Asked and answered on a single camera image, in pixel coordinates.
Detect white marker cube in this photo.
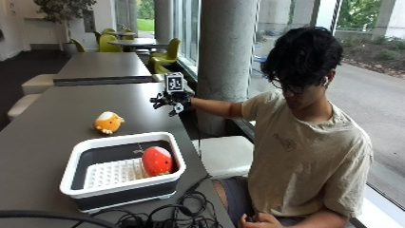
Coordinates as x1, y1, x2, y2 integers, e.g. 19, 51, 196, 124
164, 71, 187, 94

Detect orange plush toy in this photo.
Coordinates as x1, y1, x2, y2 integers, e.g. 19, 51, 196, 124
92, 110, 127, 136

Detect green chair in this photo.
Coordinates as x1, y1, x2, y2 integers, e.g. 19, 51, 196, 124
147, 38, 183, 75
68, 38, 87, 53
97, 33, 124, 53

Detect long grey table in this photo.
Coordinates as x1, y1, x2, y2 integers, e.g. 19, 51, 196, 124
52, 51, 155, 87

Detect red strawberry plush toy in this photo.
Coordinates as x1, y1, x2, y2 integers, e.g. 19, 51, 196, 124
140, 145, 175, 178

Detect large round grey table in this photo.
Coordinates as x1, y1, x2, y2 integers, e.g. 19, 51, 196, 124
107, 37, 171, 52

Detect large concrete pillar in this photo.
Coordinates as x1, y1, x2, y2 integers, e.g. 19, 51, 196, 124
195, 0, 260, 137

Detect small round grey table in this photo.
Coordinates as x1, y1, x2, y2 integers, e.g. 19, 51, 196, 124
104, 30, 139, 38

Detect white square stool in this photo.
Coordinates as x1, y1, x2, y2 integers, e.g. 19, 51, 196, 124
191, 135, 256, 181

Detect slim concrete pillar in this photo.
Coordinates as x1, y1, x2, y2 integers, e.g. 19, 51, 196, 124
153, 0, 176, 46

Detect white and grey dish tub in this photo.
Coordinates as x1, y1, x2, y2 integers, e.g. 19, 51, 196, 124
59, 131, 188, 214

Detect white bench seat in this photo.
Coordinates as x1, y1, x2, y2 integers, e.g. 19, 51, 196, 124
7, 93, 43, 122
20, 73, 59, 96

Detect black eyeglasses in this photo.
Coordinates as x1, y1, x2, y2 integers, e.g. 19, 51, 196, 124
269, 79, 309, 96

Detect indoor potted tree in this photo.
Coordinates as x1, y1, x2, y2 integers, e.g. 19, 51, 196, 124
33, 0, 97, 58

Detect the person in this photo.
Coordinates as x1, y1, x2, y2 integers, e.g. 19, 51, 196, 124
189, 26, 374, 228

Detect tangled black cables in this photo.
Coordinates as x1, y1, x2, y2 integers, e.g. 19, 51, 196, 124
71, 173, 225, 228

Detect thick black cable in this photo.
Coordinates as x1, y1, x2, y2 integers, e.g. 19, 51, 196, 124
0, 209, 121, 228

